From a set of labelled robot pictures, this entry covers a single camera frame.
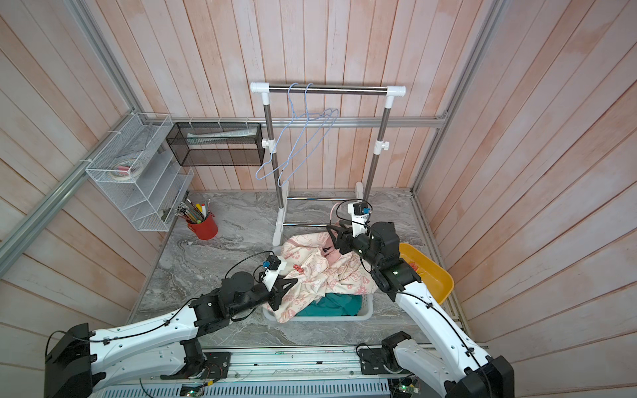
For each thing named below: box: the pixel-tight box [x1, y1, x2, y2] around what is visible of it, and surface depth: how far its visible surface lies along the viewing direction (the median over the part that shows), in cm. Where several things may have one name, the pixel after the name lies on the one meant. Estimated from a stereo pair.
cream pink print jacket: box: [265, 231, 379, 325], surface depth 74 cm
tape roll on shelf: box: [109, 159, 143, 180], surface depth 75 cm
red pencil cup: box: [187, 211, 219, 241], surface depth 103 cm
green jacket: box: [295, 292, 363, 317], surface depth 76 cm
